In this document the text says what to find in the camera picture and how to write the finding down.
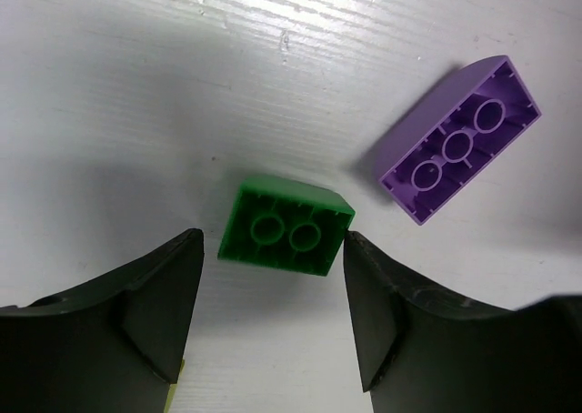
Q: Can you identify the lime lego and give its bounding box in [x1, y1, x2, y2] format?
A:
[164, 359, 186, 413]

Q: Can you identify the purple long lego brick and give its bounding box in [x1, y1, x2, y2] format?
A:
[374, 55, 541, 225]

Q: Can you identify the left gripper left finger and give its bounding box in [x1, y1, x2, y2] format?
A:
[1, 228, 204, 412]

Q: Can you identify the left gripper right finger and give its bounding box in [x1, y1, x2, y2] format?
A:
[343, 231, 581, 412]

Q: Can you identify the dark green curved lego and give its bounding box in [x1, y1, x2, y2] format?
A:
[217, 175, 356, 277]

